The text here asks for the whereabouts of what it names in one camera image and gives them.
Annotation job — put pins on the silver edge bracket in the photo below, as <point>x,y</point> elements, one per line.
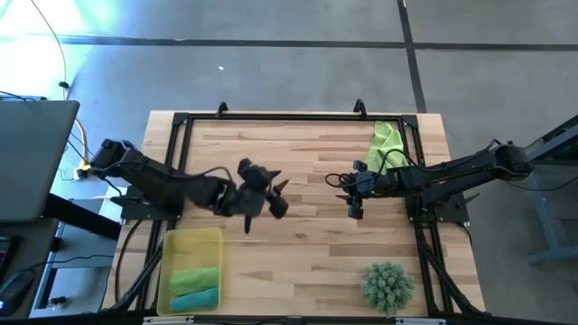
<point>168,320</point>
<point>420,321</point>

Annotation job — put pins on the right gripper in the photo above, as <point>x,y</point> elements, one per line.
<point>372,187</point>

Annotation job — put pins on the artificial green plant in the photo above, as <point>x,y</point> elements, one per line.
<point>387,289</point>

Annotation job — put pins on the grey side table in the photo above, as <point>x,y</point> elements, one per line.
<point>77,253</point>

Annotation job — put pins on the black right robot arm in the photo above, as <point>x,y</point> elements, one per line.
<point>451,173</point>

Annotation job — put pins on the green cloth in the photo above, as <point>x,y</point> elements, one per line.
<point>194,280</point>

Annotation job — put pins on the green microfiber towel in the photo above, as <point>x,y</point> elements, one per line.
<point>384,142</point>

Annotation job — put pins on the yellow power plug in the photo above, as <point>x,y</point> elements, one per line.
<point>83,171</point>

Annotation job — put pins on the black desk beam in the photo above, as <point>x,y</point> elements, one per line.
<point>81,216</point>

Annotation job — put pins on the grey blue metal stand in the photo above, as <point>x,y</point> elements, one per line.
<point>551,216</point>

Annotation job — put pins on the black computer mouse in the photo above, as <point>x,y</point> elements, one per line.
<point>15,289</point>

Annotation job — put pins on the black frame bracket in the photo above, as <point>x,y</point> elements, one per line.
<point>360,108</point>
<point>221,109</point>

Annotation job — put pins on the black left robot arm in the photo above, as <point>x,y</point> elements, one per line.
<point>158,180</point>

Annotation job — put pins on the yellow plastic basket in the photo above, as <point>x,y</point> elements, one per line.
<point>194,248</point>

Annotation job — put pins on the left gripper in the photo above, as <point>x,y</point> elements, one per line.
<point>246,201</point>

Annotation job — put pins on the dark grey flat panel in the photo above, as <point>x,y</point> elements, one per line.
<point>36,158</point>

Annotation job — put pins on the white box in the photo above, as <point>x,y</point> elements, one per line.
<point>108,198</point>

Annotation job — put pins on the teal microfiber towel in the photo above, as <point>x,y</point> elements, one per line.
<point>194,300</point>

